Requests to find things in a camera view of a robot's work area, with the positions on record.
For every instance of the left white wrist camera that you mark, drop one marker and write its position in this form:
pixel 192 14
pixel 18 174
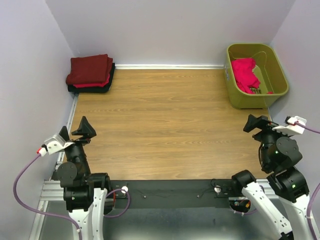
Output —
pixel 53 145

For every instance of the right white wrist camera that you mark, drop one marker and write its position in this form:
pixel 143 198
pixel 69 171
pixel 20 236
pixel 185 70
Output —
pixel 294 126

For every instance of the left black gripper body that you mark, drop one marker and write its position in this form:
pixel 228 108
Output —
pixel 76 152

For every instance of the maroon t shirt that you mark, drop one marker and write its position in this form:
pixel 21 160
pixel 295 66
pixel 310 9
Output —
pixel 90 69

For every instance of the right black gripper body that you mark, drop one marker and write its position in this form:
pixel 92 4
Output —
pixel 266 136

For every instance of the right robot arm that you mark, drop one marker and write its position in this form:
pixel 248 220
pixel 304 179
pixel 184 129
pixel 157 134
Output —
pixel 278 155

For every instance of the pink t shirt in bin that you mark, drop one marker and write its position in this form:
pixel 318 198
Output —
pixel 249 77

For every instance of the folded black t shirt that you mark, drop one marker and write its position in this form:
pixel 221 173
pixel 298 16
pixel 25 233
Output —
pixel 95 89

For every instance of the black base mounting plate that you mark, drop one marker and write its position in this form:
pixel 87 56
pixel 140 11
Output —
pixel 175 194

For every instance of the folded pink t shirt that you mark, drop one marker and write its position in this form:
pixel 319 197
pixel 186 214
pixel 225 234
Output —
pixel 90 85

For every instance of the olive green plastic bin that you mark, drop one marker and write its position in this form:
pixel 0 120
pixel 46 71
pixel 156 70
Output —
pixel 267 61

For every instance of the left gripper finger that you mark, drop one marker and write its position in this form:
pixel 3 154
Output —
pixel 85 131
pixel 63 136

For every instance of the aluminium frame rail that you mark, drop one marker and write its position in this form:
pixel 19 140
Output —
pixel 169 66

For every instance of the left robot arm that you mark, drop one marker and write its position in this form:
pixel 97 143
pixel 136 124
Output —
pixel 84 192

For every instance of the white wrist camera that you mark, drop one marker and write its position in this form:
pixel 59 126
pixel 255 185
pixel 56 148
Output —
pixel 53 145
pixel 294 126

